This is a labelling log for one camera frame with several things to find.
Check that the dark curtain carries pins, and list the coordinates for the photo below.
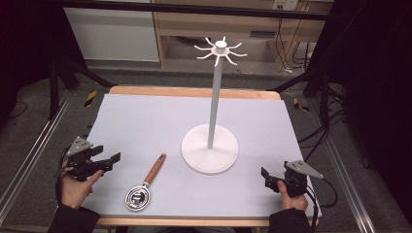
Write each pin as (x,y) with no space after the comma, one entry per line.
(22,48)
(379,81)

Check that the person's right hand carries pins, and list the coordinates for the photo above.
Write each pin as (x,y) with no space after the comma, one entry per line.
(294,203)

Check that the pale purple table mat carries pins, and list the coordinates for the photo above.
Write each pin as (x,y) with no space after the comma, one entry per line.
(155,129)

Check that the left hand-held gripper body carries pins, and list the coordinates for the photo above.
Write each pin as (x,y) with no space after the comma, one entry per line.
(81,161)

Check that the white power strip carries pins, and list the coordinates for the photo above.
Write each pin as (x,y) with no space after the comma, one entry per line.
(285,4)

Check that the metal floor rail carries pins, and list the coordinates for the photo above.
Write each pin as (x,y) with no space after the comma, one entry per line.
(32,149)
(343,168)

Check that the black metal stand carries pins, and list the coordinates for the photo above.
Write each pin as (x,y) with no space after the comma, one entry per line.
(324,93)
(53,87)

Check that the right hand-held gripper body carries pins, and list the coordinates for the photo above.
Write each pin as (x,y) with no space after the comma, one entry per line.
(296,181)

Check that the black metal crossbar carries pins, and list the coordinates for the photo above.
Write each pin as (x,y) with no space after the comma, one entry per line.
(194,9)

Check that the yellow black striped tape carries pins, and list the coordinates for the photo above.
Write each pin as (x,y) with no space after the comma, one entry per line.
(91,98)
(300,105)

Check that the person's left hand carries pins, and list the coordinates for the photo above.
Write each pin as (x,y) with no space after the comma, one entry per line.
(75,192)

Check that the white panel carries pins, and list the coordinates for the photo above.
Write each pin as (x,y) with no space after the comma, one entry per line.
(110,35)

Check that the white hook stand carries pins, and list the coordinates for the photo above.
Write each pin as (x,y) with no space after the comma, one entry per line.
(210,155)

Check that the wooden desk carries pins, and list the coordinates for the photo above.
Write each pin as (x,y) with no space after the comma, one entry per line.
(194,24)

